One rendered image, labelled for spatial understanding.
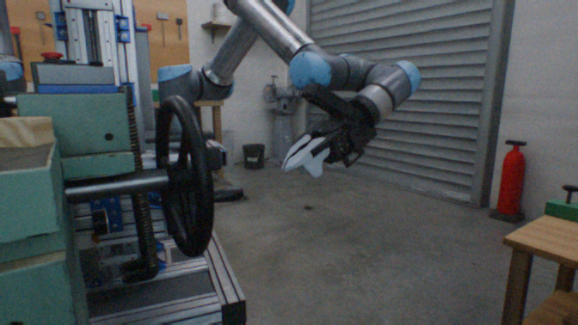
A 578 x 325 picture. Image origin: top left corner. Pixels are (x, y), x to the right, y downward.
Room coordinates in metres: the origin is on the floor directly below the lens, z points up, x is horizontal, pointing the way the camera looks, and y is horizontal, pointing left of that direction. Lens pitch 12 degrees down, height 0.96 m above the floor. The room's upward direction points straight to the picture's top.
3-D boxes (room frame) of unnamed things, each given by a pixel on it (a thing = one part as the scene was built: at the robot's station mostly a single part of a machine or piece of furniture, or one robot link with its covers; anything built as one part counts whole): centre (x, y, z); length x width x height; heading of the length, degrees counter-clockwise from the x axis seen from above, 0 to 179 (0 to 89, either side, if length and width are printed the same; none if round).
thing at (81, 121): (0.54, 0.34, 0.92); 0.15 x 0.13 x 0.09; 33
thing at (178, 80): (1.19, 0.39, 0.98); 0.13 x 0.12 x 0.14; 133
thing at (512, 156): (2.41, -1.68, 0.30); 0.19 x 0.18 x 0.60; 127
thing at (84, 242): (0.70, 0.51, 0.58); 0.12 x 0.08 x 0.08; 123
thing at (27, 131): (0.40, 0.32, 0.92); 0.05 x 0.04 x 0.03; 95
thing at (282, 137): (4.45, 0.09, 0.57); 0.47 x 0.37 x 1.14; 127
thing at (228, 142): (3.99, 0.80, 0.24); 0.31 x 0.29 x 0.47; 127
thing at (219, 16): (4.09, 0.75, 1.81); 0.25 x 0.23 x 0.21; 37
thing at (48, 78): (0.55, 0.34, 0.99); 0.13 x 0.11 x 0.06; 33
